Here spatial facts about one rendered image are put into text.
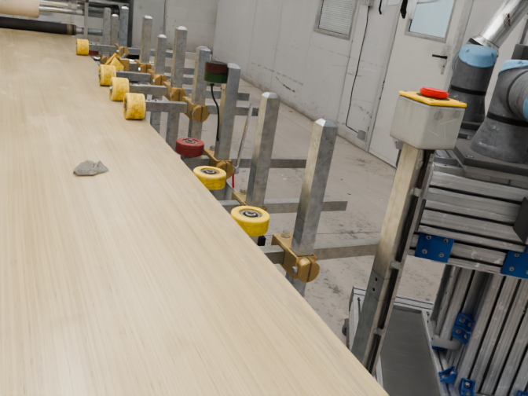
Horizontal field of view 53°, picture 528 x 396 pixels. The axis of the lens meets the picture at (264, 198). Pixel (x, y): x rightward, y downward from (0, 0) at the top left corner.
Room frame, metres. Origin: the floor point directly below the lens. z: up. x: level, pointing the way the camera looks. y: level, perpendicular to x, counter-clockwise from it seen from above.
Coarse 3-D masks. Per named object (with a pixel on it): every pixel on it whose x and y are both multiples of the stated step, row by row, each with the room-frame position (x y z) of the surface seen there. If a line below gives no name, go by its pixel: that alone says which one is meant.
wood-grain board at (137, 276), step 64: (0, 64) 2.13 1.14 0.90; (64, 64) 2.37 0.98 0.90; (0, 128) 1.30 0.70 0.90; (64, 128) 1.39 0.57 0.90; (128, 128) 1.50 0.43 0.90; (0, 192) 0.91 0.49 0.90; (64, 192) 0.96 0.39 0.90; (128, 192) 1.01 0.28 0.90; (192, 192) 1.07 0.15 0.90; (0, 256) 0.69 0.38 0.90; (64, 256) 0.72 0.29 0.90; (128, 256) 0.75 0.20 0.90; (192, 256) 0.78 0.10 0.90; (256, 256) 0.82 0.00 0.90; (0, 320) 0.54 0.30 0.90; (64, 320) 0.56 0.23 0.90; (128, 320) 0.58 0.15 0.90; (192, 320) 0.60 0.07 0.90; (256, 320) 0.63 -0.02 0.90; (320, 320) 0.65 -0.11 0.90; (0, 384) 0.43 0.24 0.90; (64, 384) 0.45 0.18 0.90; (128, 384) 0.46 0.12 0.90; (192, 384) 0.48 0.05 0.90; (256, 384) 0.50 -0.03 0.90; (320, 384) 0.51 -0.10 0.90
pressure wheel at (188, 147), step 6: (180, 138) 1.45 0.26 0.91; (186, 138) 1.46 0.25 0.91; (192, 138) 1.47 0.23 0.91; (180, 144) 1.41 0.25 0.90; (186, 144) 1.41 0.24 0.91; (192, 144) 1.42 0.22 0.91; (198, 144) 1.43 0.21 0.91; (180, 150) 1.41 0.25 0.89; (186, 150) 1.41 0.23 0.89; (192, 150) 1.41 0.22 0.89; (198, 150) 1.42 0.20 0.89; (186, 156) 1.43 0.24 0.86; (192, 156) 1.41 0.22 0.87
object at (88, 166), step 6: (84, 162) 1.09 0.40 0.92; (90, 162) 1.13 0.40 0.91; (78, 168) 1.06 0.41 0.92; (84, 168) 1.08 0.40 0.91; (90, 168) 1.10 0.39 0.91; (96, 168) 1.09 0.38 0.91; (102, 168) 1.11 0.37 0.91; (78, 174) 1.06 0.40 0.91; (84, 174) 1.06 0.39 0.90; (90, 174) 1.07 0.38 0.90
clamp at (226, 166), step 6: (204, 150) 1.50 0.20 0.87; (210, 150) 1.51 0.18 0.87; (210, 156) 1.46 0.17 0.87; (210, 162) 1.45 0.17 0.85; (216, 162) 1.42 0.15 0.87; (222, 162) 1.42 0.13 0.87; (228, 162) 1.43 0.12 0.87; (222, 168) 1.40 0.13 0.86; (228, 168) 1.41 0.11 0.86; (228, 174) 1.41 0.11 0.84
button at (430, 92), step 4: (420, 88) 0.78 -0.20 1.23; (424, 88) 0.77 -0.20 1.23; (428, 88) 0.78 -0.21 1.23; (432, 88) 0.79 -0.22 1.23; (436, 88) 0.79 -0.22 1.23; (420, 92) 0.77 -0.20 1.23; (424, 92) 0.77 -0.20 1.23; (428, 92) 0.76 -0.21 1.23; (432, 92) 0.76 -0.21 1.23; (436, 92) 0.76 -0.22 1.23; (440, 92) 0.76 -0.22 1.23; (444, 92) 0.76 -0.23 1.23; (428, 96) 0.76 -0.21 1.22; (432, 96) 0.76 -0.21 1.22; (436, 96) 0.76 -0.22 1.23; (440, 96) 0.76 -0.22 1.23; (444, 96) 0.76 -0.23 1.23
